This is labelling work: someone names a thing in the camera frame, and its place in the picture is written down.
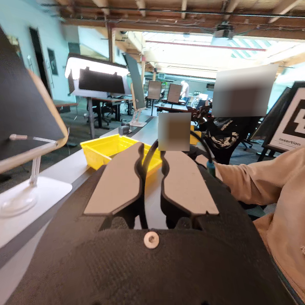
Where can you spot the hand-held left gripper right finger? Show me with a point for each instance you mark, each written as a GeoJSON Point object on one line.
{"type": "Point", "coordinates": [188, 190]}

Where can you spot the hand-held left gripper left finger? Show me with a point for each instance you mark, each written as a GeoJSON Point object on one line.
{"type": "Point", "coordinates": [116, 188]}

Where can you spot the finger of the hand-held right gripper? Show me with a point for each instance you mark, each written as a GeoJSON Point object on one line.
{"type": "Point", "coordinates": [202, 160]}

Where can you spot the yellow plastic bin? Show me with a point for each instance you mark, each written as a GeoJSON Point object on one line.
{"type": "Point", "coordinates": [100, 152]}

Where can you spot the small grey box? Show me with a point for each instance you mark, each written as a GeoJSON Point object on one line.
{"type": "Point", "coordinates": [124, 130]}

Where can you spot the wooden desk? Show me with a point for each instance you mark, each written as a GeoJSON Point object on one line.
{"type": "Point", "coordinates": [66, 103]}
{"type": "Point", "coordinates": [112, 99]}
{"type": "Point", "coordinates": [171, 106]}

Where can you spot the black-framed marker sign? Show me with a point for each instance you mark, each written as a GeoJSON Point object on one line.
{"type": "Point", "coordinates": [293, 124]}

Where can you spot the person's beige hoodie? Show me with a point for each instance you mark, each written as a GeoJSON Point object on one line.
{"type": "Point", "coordinates": [286, 238]}

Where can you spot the ceiling projector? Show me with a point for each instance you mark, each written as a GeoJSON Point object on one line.
{"type": "Point", "coordinates": [222, 33]}

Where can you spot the dark wall picture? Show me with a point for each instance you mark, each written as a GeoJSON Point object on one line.
{"type": "Point", "coordinates": [52, 62]}

